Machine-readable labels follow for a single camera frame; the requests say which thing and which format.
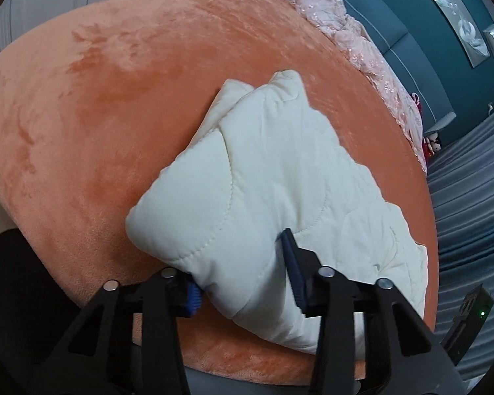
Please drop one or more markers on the cream quilted jacket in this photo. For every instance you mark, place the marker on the cream quilted jacket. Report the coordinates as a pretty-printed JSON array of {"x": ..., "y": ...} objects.
[{"x": 280, "y": 197}]

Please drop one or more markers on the grey leather bed footboard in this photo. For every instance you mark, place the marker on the grey leather bed footboard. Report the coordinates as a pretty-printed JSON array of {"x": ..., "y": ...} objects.
[{"x": 247, "y": 382}]

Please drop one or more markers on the pink floral quilt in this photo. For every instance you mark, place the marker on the pink floral quilt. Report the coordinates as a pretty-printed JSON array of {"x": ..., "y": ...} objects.
[{"x": 354, "y": 45}]

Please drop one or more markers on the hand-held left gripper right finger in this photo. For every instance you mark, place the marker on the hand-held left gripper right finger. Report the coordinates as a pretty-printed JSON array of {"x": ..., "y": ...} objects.
[{"x": 294, "y": 275}]

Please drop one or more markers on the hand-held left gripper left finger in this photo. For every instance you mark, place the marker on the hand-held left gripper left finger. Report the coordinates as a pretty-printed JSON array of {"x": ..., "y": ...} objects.
[{"x": 192, "y": 296}]

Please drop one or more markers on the blue upholstered headboard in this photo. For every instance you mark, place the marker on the blue upholstered headboard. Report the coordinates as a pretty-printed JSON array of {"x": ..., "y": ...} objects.
[{"x": 399, "y": 20}]

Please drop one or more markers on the grey-blue curtain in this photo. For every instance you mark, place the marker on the grey-blue curtain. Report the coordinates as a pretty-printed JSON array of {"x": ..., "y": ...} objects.
[{"x": 473, "y": 214}]

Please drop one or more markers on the plush toys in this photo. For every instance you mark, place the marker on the plush toys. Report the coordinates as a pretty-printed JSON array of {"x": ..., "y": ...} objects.
[{"x": 432, "y": 144}]

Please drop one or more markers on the red cloth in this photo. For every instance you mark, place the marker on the red cloth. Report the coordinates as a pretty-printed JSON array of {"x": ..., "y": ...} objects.
[{"x": 418, "y": 103}]

